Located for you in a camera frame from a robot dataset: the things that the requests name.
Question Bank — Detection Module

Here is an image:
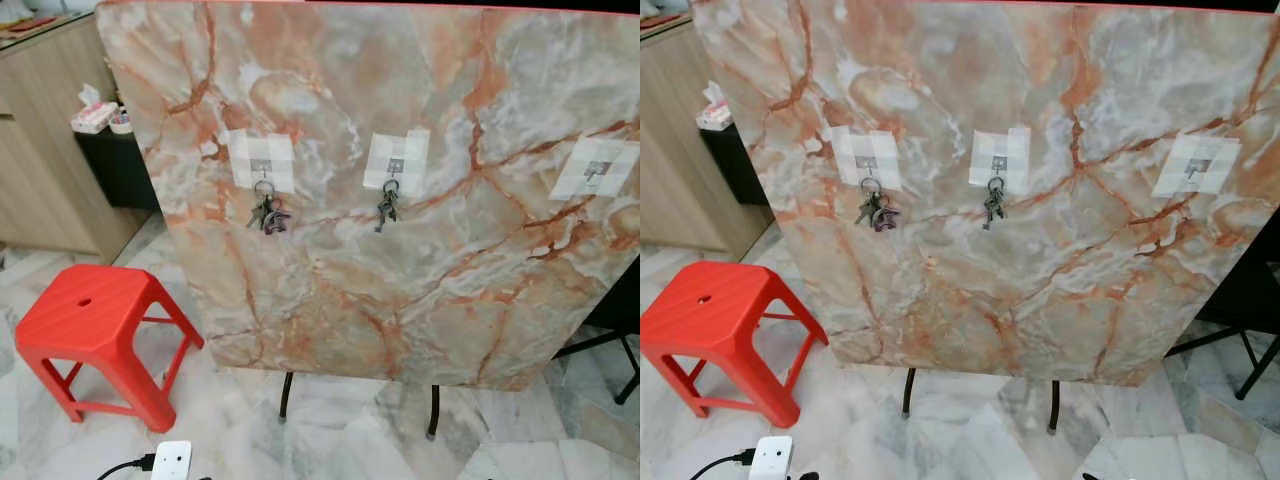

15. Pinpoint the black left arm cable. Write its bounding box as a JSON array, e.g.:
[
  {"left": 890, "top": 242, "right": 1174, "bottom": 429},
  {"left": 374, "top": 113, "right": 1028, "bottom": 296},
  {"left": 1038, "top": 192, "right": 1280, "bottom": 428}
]
[
  {"left": 96, "top": 454, "right": 157, "bottom": 480},
  {"left": 689, "top": 449, "right": 757, "bottom": 480}
]

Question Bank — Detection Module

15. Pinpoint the metal adhesive hook clear tape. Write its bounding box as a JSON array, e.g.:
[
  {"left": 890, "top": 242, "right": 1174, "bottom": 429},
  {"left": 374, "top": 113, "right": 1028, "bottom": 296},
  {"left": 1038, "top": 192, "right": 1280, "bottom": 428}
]
[
  {"left": 969, "top": 126, "right": 1034, "bottom": 194},
  {"left": 1151, "top": 132, "right": 1244, "bottom": 199},
  {"left": 227, "top": 129, "right": 298, "bottom": 195},
  {"left": 829, "top": 124, "right": 904, "bottom": 192},
  {"left": 548, "top": 136, "right": 641, "bottom": 202},
  {"left": 362, "top": 129, "right": 432, "bottom": 199}
]

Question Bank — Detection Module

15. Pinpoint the black low tv console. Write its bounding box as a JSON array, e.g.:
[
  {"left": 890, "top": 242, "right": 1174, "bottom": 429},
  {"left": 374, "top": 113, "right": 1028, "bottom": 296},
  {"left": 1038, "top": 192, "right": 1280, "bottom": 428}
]
[
  {"left": 74, "top": 127, "right": 162, "bottom": 214},
  {"left": 699, "top": 123, "right": 777, "bottom": 209}
]

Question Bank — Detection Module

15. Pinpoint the light wooden cabinet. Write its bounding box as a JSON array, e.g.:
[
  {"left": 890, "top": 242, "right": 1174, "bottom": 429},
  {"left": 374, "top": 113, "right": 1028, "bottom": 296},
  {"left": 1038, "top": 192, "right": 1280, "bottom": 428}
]
[
  {"left": 640, "top": 14, "right": 774, "bottom": 264},
  {"left": 0, "top": 12, "right": 152, "bottom": 264}
]

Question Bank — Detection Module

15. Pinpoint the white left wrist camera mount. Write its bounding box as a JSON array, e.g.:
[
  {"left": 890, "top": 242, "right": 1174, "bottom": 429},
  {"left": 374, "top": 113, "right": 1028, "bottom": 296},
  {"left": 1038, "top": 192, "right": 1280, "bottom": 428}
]
[
  {"left": 150, "top": 440, "right": 194, "bottom": 480},
  {"left": 749, "top": 435, "right": 795, "bottom": 480}
]

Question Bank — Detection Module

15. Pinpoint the pink white tissue pack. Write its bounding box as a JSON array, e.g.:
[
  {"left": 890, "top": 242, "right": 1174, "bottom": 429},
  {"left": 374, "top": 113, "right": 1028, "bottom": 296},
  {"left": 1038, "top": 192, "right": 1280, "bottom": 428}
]
[
  {"left": 69, "top": 84, "right": 120, "bottom": 136},
  {"left": 696, "top": 81, "right": 734, "bottom": 132}
]

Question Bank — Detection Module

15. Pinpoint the key bunch with purple tag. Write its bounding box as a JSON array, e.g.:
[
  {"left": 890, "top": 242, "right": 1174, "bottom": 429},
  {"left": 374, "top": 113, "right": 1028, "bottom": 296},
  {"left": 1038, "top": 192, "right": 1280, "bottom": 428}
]
[
  {"left": 854, "top": 176, "right": 902, "bottom": 234},
  {"left": 246, "top": 179, "right": 294, "bottom": 238}
]

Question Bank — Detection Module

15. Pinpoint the red plastic stool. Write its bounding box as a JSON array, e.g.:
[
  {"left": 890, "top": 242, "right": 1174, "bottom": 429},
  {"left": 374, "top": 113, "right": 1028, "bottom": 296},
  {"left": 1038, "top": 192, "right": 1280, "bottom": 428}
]
[
  {"left": 640, "top": 259, "right": 830, "bottom": 430},
  {"left": 14, "top": 262, "right": 207, "bottom": 435}
]

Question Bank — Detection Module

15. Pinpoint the orange marble pattern board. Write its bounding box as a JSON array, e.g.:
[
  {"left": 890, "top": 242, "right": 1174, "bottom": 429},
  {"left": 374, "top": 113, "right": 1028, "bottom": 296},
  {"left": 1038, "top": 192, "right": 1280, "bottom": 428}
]
[
  {"left": 96, "top": 0, "right": 641, "bottom": 392},
  {"left": 689, "top": 0, "right": 1280, "bottom": 389}
]

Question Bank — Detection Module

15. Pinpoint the black metal frame stand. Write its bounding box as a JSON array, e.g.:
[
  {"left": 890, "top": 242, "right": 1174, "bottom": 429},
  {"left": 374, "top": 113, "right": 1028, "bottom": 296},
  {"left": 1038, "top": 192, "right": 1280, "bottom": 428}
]
[
  {"left": 552, "top": 254, "right": 641, "bottom": 407},
  {"left": 1164, "top": 208, "right": 1280, "bottom": 402}
]

